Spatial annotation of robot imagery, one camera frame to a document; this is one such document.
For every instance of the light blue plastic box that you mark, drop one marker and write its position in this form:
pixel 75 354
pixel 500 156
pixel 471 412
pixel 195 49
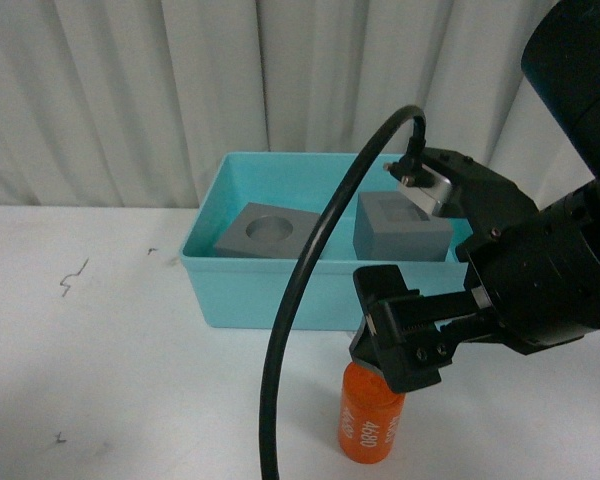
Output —
pixel 246 292

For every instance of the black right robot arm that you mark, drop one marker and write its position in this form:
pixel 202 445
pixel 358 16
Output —
pixel 561 61

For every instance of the gray block with round hole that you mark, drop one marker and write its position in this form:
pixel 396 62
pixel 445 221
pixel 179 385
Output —
pixel 266 231

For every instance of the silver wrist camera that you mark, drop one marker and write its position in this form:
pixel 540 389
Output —
pixel 426 188

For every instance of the orange cylinder with white numbers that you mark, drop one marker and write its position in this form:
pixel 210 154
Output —
pixel 369 416

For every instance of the gray block with square recess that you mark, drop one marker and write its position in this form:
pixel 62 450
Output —
pixel 388 226

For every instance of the white pleated curtain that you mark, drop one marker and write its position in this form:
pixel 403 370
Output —
pixel 135 103

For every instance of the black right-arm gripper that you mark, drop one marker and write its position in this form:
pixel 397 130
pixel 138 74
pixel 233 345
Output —
pixel 540 269

